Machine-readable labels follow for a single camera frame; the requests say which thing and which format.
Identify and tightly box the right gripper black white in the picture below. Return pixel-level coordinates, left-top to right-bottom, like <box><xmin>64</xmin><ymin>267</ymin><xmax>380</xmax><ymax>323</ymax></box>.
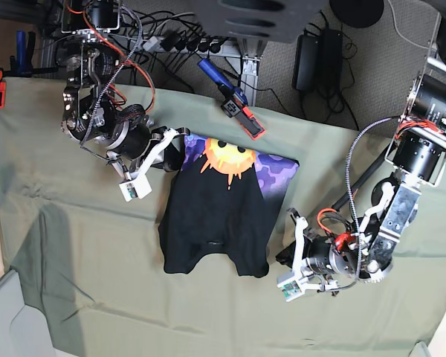
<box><xmin>106</xmin><ymin>126</ymin><xmax>191</xmax><ymax>183</ymax></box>

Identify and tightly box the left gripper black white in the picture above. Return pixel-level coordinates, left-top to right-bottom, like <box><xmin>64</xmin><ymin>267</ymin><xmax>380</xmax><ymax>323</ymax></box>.
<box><xmin>276</xmin><ymin>208</ymin><xmax>352</xmax><ymax>292</ymax></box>

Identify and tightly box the dark navy T-shirt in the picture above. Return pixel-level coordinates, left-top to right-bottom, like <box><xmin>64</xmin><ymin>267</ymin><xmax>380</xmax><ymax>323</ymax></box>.
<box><xmin>158</xmin><ymin>134</ymin><xmax>300</xmax><ymax>278</ymax></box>

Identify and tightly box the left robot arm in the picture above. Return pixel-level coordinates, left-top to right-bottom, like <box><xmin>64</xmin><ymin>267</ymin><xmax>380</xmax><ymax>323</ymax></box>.
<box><xmin>277</xmin><ymin>1</ymin><xmax>446</xmax><ymax>301</ymax></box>

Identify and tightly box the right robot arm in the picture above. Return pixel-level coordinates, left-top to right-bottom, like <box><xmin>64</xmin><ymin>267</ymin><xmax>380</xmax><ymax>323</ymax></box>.
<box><xmin>61</xmin><ymin>1</ymin><xmax>188</xmax><ymax>181</ymax></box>

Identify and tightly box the blue orange bar clamp centre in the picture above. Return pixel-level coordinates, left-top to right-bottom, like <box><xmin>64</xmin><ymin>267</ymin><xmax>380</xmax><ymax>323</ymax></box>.
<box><xmin>198</xmin><ymin>59</ymin><xmax>265</xmax><ymax>140</ymax></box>

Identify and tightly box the blue orange bar clamp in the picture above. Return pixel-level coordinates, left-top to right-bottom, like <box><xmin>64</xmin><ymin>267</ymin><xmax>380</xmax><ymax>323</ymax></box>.
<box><xmin>198</xmin><ymin>59</ymin><xmax>265</xmax><ymax>140</ymax></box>
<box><xmin>0</xmin><ymin>30</ymin><xmax>59</xmax><ymax>109</ymax></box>

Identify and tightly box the white power strip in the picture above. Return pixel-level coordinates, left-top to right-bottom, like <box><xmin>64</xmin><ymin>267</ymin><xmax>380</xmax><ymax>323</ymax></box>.
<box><xmin>138</xmin><ymin>31</ymin><xmax>234</xmax><ymax>56</ymax></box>

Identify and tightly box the black power brick pair inner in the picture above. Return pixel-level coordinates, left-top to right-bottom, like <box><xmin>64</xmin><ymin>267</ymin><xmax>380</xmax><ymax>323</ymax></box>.
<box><xmin>292</xmin><ymin>34</ymin><xmax>318</xmax><ymax>91</ymax></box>

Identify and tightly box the black power brick pair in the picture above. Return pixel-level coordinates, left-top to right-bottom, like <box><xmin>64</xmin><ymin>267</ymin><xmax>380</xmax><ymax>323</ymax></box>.
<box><xmin>319</xmin><ymin>29</ymin><xmax>343</xmax><ymax>87</ymax></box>
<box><xmin>292</xmin><ymin>34</ymin><xmax>318</xmax><ymax>91</ymax></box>

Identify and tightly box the blue orange bar clamp left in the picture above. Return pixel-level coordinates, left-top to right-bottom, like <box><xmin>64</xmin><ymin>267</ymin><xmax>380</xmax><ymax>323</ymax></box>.
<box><xmin>0</xmin><ymin>30</ymin><xmax>59</xmax><ymax>109</ymax></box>

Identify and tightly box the black power brick pair outer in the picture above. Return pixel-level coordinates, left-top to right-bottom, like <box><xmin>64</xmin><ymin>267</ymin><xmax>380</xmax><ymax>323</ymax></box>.
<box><xmin>319</xmin><ymin>29</ymin><xmax>343</xmax><ymax>87</ymax></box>

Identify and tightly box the grey white bin corner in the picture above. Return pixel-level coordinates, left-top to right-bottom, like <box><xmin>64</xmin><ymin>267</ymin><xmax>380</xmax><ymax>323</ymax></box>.
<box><xmin>0</xmin><ymin>270</ymin><xmax>56</xmax><ymax>356</ymax></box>

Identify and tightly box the black round lamp base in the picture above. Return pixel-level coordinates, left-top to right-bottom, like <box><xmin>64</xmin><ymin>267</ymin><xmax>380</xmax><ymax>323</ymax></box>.
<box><xmin>329</xmin><ymin>0</ymin><xmax>384</xmax><ymax>29</ymax></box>

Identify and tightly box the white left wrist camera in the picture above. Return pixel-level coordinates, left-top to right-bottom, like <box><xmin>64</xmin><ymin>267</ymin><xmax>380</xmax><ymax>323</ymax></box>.
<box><xmin>277</xmin><ymin>271</ymin><xmax>304</xmax><ymax>303</ymax></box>

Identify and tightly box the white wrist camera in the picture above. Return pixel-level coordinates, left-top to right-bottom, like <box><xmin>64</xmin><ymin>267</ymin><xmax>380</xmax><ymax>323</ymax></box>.
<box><xmin>277</xmin><ymin>271</ymin><xmax>304</xmax><ymax>303</ymax></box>
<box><xmin>119</xmin><ymin>176</ymin><xmax>152</xmax><ymax>202</ymax></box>

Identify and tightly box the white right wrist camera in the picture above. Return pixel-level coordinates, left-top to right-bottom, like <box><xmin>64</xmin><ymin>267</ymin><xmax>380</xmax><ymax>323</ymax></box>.
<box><xmin>119</xmin><ymin>176</ymin><xmax>152</xmax><ymax>202</ymax></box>

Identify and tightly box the grey overhead camera mount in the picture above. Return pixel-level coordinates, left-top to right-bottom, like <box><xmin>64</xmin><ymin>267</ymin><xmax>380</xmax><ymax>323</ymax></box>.
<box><xmin>189</xmin><ymin>0</ymin><xmax>329</xmax><ymax>43</ymax></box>

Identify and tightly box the white cable on carpet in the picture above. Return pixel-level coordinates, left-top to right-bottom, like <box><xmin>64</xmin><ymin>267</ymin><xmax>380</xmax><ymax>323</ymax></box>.
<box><xmin>386</xmin><ymin>0</ymin><xmax>442</xmax><ymax>51</ymax></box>

